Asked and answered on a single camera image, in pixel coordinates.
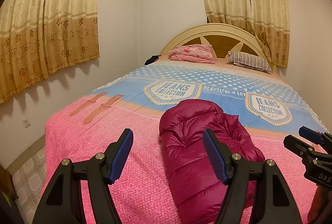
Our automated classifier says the folded pink quilt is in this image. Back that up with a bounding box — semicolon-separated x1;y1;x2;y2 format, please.
168;44;215;64

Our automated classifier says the cream wooden headboard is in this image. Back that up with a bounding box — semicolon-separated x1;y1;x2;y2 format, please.
160;23;277;75

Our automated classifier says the beige curtain left wall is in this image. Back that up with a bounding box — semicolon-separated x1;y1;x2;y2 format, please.
1;0;100;102

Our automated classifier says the striped pillow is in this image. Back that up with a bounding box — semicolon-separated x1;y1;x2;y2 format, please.
227;52;273;73

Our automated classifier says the magenta puffer jacket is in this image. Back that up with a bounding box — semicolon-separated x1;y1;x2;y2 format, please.
159;99;265;223

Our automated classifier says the blue pink bed blanket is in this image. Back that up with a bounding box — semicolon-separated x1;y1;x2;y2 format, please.
46;60;326;223

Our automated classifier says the person's right hand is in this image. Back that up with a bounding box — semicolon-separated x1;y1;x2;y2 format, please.
307;186;332;224

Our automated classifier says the black item beside bed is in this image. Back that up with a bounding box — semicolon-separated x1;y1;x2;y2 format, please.
144;55;161;65

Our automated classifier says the white wall socket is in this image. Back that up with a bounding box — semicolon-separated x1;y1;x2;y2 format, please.
22;119;31;128

